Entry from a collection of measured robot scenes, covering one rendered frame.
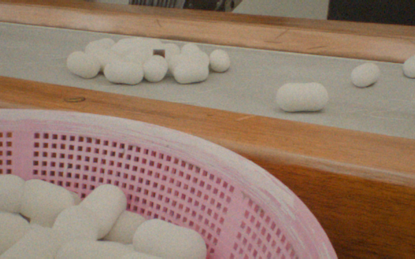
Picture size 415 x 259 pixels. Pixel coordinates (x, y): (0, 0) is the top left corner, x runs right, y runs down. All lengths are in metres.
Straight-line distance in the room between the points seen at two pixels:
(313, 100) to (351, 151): 0.14
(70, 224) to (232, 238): 0.07
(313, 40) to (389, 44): 0.08
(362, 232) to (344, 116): 0.16
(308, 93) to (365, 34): 0.24
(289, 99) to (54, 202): 0.19
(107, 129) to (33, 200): 0.05
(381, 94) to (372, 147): 0.20
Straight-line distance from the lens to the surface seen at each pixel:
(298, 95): 0.38
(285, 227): 0.19
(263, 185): 0.21
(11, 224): 0.24
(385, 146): 0.27
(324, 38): 0.61
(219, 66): 0.49
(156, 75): 0.45
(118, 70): 0.45
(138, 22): 0.70
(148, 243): 0.22
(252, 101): 0.41
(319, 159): 0.24
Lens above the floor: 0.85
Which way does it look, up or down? 19 degrees down
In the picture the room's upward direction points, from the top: 1 degrees clockwise
